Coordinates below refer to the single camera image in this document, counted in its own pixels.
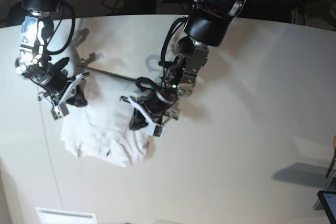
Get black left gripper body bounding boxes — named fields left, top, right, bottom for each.
left=122, top=87, right=180, bottom=124

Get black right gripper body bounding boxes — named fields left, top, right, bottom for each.
left=28, top=57, right=75, bottom=102

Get white T-shirt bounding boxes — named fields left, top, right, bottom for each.
left=60, top=72, right=150, bottom=167

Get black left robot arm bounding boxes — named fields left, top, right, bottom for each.
left=121, top=0, right=246, bottom=136

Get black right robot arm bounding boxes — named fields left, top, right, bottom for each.
left=15, top=0, right=87, bottom=108

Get white paper sheet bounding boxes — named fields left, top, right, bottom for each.
left=36, top=207, right=98, bottom=224

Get tablet screen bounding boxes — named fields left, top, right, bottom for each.
left=317, top=190, right=335, bottom=224

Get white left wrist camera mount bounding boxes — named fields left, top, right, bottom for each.
left=120, top=96, right=166, bottom=138

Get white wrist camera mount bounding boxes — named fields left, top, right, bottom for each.
left=120, top=96, right=166, bottom=138
left=38, top=72, right=90, bottom=120

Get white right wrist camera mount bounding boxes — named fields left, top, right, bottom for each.
left=38, top=72, right=90, bottom=120

